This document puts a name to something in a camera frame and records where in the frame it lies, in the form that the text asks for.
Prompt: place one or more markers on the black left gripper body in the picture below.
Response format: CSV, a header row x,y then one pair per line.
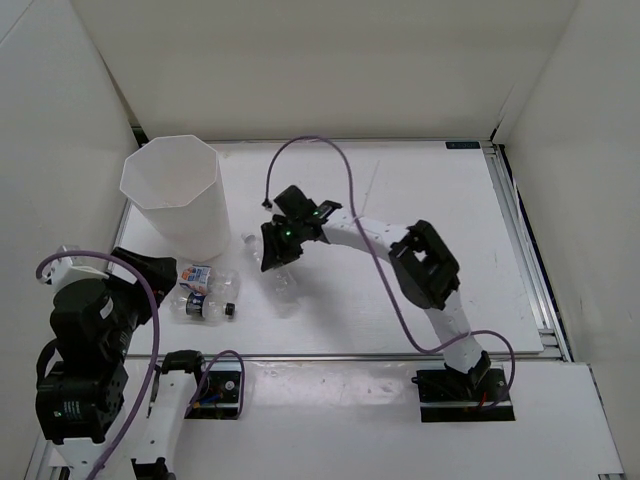
x,y
132,304

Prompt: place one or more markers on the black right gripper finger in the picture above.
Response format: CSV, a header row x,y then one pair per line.
x,y
272,247
290,252

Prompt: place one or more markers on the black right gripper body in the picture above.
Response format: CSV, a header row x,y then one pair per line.
x,y
293,229

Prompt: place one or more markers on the clear plastic bottle no label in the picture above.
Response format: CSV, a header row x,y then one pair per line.
x,y
278,285

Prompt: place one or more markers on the black cap dark label bottle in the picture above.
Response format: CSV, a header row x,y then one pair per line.
x,y
203,309

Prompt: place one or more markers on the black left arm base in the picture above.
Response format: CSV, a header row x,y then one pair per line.
x,y
223,393

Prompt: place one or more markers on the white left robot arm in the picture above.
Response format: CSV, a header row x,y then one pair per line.
x,y
105,398

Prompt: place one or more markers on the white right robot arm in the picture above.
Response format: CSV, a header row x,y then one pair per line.
x,y
425,269

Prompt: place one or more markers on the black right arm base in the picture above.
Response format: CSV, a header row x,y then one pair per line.
x,y
442,400

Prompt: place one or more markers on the white octagonal plastic bin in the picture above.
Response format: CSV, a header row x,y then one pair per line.
x,y
176,184

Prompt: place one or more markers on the orange blue label bottle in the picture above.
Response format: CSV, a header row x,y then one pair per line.
x,y
205,279

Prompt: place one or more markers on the blue label sticker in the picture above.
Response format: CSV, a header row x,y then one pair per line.
x,y
462,145

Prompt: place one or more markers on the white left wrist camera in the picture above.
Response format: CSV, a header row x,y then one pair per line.
x,y
68,266

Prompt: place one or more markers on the aluminium frame rail right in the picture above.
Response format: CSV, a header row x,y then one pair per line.
x,y
539,291

